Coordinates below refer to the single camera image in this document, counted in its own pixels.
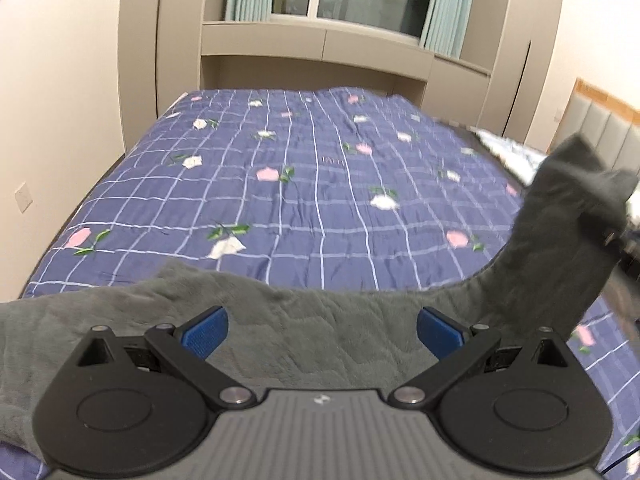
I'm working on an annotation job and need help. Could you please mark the grey fleece pants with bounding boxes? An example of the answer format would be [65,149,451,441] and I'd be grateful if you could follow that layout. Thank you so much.
[1,136,638,452]

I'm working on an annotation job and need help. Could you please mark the grey padded headboard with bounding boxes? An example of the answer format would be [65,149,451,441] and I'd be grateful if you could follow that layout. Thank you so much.
[549,78,640,174]

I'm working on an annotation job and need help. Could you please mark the white patterned pillow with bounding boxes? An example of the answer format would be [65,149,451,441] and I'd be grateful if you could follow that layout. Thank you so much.
[474,129,547,186]

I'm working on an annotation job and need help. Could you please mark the blue plaid floral quilt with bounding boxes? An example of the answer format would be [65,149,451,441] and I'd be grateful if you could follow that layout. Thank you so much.
[1,88,613,479]

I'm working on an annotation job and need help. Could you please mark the beige right wardrobe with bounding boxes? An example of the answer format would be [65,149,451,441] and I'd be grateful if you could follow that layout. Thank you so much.
[461,0,562,142]

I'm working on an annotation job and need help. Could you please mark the beige wardrobe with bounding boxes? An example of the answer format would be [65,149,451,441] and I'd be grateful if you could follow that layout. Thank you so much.
[117,0,226,152]
[461,0,562,142]

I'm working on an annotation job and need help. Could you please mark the beige window shelf cabinet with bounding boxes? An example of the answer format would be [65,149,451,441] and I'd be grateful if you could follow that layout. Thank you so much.
[201,22,490,115]

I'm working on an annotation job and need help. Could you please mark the right light blue curtain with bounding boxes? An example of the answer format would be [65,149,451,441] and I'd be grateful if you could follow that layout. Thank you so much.
[420,0,473,58]

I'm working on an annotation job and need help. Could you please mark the beige left wardrobe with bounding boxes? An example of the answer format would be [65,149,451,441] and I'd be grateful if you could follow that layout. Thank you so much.
[117,0,226,152]

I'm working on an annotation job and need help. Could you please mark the white wall socket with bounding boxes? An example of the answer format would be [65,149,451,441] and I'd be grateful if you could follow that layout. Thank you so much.
[14,182,32,214]

